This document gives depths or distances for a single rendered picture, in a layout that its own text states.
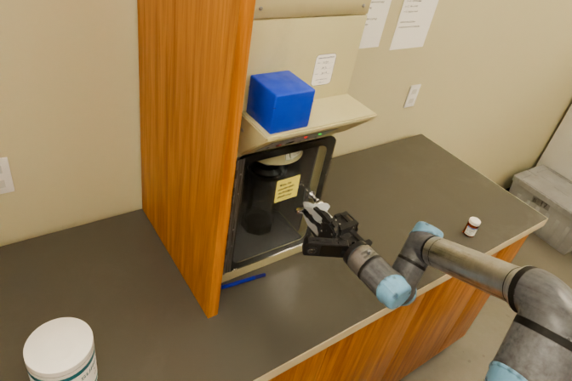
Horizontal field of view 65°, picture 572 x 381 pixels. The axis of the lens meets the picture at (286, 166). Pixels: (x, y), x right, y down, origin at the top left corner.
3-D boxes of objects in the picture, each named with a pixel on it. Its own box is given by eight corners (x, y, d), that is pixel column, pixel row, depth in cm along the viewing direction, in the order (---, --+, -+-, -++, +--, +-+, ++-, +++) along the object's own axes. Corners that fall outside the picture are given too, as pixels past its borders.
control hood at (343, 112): (233, 150, 104) (237, 111, 99) (339, 126, 122) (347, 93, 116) (260, 177, 97) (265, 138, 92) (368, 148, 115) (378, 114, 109)
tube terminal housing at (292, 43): (182, 230, 146) (192, -17, 103) (265, 203, 164) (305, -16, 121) (218, 284, 131) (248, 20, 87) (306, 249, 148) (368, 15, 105)
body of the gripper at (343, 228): (339, 229, 125) (368, 258, 118) (314, 239, 121) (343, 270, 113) (345, 207, 121) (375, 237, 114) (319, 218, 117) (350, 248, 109)
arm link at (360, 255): (354, 282, 111) (362, 259, 106) (342, 270, 114) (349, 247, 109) (375, 270, 115) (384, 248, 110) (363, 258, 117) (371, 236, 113)
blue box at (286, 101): (245, 112, 99) (249, 74, 94) (283, 105, 104) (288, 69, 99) (270, 135, 93) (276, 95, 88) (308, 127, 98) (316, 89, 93)
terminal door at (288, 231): (223, 272, 128) (237, 156, 106) (308, 240, 145) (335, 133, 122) (224, 274, 128) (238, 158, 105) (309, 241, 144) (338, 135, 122)
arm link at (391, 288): (396, 314, 107) (384, 309, 101) (364, 281, 114) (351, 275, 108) (418, 290, 107) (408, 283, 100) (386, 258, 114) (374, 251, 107)
